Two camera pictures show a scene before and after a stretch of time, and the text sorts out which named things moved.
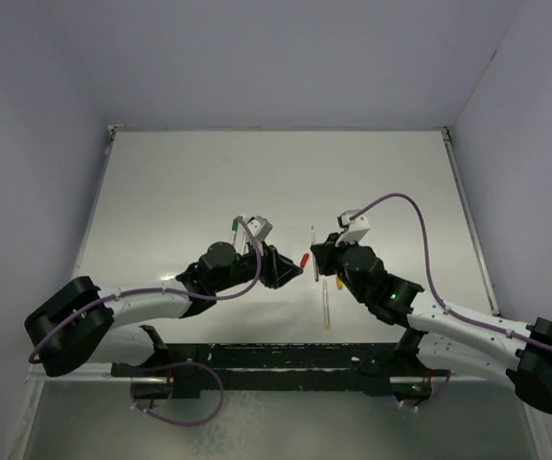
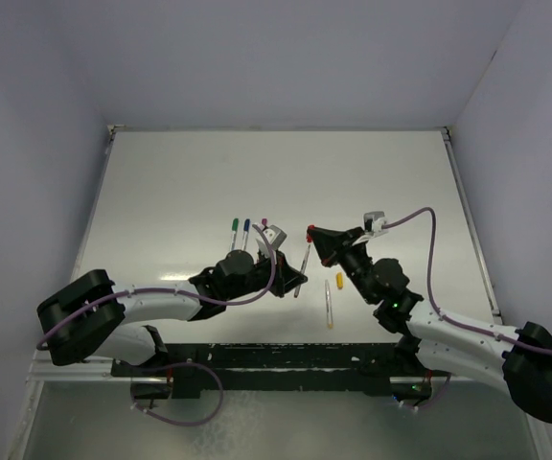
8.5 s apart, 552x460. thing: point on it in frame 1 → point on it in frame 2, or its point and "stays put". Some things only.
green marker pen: (235, 226) stays put
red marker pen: (316, 276) → (304, 264)
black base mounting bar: (280, 366) stays put
